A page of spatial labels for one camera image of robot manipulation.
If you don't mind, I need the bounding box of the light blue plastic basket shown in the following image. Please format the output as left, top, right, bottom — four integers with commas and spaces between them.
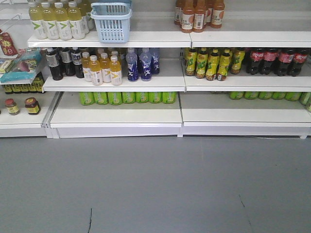
91, 0, 132, 44

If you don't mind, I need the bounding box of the blue sports drink bottle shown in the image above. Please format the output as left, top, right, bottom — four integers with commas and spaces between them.
149, 48, 160, 75
140, 48, 152, 81
126, 48, 138, 82

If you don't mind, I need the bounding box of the yellow orange drink bottle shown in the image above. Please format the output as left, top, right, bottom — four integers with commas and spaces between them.
89, 55, 103, 86
100, 52, 111, 83
82, 52, 91, 82
109, 55, 122, 86

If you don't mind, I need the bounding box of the yellow label iced tea bottle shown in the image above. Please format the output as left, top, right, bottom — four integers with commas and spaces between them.
230, 47, 245, 75
195, 47, 208, 79
186, 48, 197, 76
206, 48, 219, 81
216, 48, 230, 81

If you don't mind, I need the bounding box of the dark tea bottle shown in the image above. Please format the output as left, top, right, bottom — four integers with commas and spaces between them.
60, 47, 75, 76
46, 48, 63, 81
70, 47, 84, 78

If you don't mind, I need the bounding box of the orange juice bottle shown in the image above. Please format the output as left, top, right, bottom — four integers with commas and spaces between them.
192, 0, 206, 33
181, 0, 194, 33
211, 0, 225, 29

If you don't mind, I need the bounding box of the plastic cola bottle red label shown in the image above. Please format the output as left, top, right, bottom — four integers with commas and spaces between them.
287, 48, 309, 77
246, 48, 264, 75
259, 48, 278, 75
274, 48, 294, 76

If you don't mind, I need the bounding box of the sauce jar red lid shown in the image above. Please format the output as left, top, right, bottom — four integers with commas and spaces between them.
24, 97, 41, 115
4, 98, 20, 116

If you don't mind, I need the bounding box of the pale green drink bottle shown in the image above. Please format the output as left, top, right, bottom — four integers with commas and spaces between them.
41, 2, 60, 40
54, 2, 72, 40
68, 1, 85, 39
28, 2, 48, 39

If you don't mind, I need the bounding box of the red snack bag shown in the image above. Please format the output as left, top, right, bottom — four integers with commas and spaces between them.
0, 33, 18, 56

